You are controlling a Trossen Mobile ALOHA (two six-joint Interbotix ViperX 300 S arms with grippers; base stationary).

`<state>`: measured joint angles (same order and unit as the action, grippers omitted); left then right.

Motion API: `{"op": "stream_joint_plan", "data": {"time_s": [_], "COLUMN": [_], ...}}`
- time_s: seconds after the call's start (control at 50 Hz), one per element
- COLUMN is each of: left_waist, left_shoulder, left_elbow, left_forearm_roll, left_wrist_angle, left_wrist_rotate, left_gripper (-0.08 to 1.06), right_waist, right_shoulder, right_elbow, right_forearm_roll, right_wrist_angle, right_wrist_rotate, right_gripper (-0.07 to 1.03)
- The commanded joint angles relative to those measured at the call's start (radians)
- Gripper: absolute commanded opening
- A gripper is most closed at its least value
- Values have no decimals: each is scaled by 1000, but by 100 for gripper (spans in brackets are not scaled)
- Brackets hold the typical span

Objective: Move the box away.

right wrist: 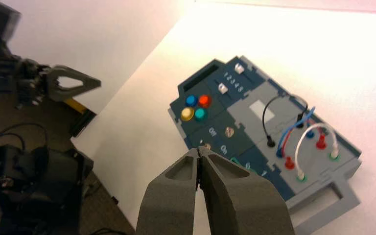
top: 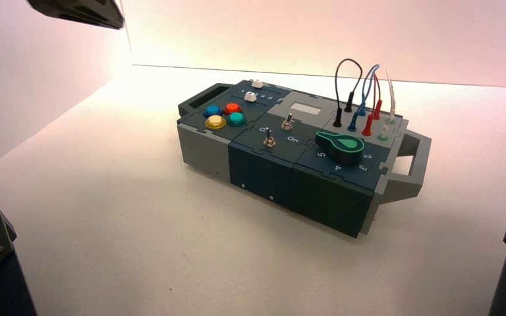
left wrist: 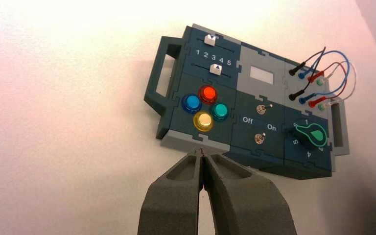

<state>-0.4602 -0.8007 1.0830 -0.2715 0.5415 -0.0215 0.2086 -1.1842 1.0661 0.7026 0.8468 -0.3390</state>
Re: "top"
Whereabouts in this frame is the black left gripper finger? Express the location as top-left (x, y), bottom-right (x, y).
top-left (26, 0), bottom-right (126, 30)

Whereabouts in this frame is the teal and grey control box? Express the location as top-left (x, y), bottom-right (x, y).
top-left (177, 79), bottom-right (433, 239)

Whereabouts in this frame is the yellow push button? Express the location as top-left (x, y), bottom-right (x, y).
top-left (205, 115), bottom-right (227, 130)

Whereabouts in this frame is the small white display screen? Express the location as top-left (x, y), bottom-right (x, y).
top-left (289, 103), bottom-right (322, 116)

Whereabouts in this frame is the dark green-rimmed rotary knob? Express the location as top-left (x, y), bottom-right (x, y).
top-left (314, 130), bottom-right (366, 166)

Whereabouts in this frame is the black jumper cable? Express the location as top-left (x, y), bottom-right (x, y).
top-left (333, 58), bottom-right (364, 128)

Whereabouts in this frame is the blue jumper cable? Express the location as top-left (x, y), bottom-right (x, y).
top-left (347, 64), bottom-right (380, 132)

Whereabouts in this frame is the red jumper cable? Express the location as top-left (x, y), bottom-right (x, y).
top-left (361, 74), bottom-right (383, 137)

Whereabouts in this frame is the white jumper cable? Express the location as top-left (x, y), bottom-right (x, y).
top-left (377, 69), bottom-right (397, 142)

